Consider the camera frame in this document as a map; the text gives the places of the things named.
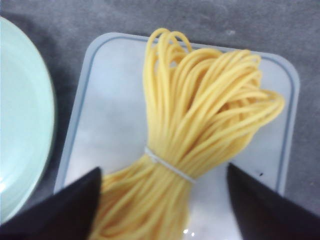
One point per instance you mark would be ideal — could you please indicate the pale green plate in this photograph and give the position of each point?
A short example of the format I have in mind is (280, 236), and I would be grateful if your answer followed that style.
(27, 118)

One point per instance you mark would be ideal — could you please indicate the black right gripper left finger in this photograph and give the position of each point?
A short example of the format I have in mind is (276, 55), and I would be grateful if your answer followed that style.
(66, 215)

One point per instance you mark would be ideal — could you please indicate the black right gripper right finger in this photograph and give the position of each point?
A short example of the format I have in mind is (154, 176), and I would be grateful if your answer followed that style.
(263, 214)

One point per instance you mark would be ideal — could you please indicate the yellow vermicelli bundle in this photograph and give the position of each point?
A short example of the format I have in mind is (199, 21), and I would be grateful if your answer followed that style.
(203, 107)

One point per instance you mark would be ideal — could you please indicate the silver digital kitchen scale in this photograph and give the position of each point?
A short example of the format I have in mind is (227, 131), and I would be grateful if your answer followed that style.
(108, 129)

